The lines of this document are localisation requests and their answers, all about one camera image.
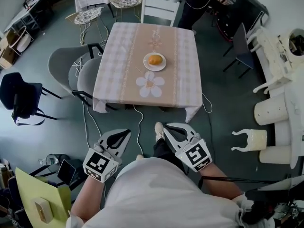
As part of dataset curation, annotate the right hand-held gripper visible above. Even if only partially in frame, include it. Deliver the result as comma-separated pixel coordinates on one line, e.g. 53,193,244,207
163,123,213,173

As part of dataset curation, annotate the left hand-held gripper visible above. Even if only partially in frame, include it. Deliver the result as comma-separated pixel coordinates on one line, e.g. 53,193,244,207
82,128,132,183

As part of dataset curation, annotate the white round plate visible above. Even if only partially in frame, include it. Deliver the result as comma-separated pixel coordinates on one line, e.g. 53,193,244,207
143,52,167,72

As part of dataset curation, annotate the orange round food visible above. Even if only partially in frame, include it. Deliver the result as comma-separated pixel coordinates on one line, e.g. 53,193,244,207
148,54,164,66

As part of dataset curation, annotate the person's right forearm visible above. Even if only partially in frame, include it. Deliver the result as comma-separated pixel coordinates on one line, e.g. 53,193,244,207
199,162,246,202

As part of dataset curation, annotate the person's left forearm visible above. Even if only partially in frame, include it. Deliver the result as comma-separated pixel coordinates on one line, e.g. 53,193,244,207
70,174,113,223

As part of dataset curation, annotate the person's black trouser leg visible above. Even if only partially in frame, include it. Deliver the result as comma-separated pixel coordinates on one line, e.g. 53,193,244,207
153,138,186,174

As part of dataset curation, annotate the dark tablet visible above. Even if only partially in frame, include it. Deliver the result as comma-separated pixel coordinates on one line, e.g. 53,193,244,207
57,159,77,186

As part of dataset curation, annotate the person's white shirt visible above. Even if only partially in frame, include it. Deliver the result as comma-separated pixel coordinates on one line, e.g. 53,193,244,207
67,157,254,228

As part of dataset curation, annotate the checked flower-print tablecloth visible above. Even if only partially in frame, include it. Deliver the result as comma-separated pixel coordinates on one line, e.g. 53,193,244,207
92,22,203,124

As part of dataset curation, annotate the clear water bottle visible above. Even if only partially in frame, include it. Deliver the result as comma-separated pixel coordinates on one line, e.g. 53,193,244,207
38,154,59,167

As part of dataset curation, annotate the grey upholstered chair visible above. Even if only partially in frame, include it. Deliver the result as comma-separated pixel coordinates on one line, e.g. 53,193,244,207
76,57,117,111
47,43,105,107

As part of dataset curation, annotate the cream ornate-legged stool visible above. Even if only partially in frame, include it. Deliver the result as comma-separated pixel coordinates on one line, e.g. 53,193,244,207
231,128,268,152

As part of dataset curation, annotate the yellow-green paper folder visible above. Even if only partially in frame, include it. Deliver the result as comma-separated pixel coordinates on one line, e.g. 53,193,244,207
15,167,72,228

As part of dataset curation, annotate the large cream cylinder stool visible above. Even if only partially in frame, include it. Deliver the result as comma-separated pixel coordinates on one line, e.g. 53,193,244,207
253,95,289,126

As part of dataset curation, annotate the small cream cylinder stool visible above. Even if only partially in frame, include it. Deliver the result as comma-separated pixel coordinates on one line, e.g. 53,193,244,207
258,145,293,165

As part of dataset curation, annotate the small wooden box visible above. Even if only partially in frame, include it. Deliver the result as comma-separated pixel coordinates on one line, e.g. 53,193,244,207
30,196,55,224

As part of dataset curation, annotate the dark padded chair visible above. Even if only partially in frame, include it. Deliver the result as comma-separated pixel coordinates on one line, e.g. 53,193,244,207
0,72,63,127

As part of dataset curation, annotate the dark blue chair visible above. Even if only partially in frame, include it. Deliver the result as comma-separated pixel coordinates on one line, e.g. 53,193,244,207
222,22,255,79

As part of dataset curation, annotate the black equipment pile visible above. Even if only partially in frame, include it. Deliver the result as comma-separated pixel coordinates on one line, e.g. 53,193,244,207
239,174,304,228

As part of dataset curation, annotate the white ornate table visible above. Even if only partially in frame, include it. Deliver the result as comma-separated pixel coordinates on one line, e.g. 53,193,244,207
273,70,304,171

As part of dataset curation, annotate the white wooden chair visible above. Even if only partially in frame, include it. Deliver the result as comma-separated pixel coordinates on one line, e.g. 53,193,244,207
141,0,181,28

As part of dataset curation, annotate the round hoop stand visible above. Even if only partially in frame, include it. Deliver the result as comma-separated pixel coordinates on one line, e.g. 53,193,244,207
9,25,34,56

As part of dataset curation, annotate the cardboard box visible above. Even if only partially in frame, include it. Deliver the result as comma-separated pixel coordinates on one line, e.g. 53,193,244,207
0,29,20,70

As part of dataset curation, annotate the white desk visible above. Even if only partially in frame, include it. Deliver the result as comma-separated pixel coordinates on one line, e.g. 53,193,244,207
4,0,46,33

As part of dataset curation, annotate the white floor cable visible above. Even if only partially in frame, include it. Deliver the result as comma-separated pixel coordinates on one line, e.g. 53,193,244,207
201,93,213,114
81,100,103,148
132,104,145,155

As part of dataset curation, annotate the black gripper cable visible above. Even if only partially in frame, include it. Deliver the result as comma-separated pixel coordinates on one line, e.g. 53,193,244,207
198,175,287,190

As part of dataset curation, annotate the wire chair with round cushion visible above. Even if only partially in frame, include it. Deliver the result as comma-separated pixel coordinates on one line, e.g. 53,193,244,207
65,6,109,46
109,0,146,24

